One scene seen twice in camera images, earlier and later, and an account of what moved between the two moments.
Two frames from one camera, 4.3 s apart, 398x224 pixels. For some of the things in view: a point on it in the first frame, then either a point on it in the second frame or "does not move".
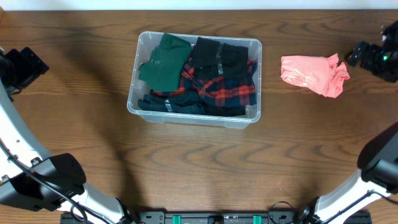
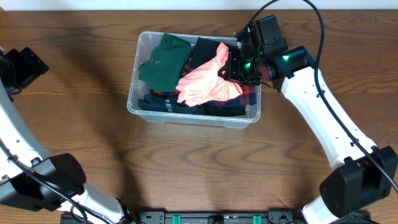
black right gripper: [374, 51] to [232, 70]
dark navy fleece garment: [187, 103] does not move
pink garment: [325, 75] to [203, 83]
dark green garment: [161, 73] does not move
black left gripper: [28, 66] does not move
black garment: [222, 111] does not move
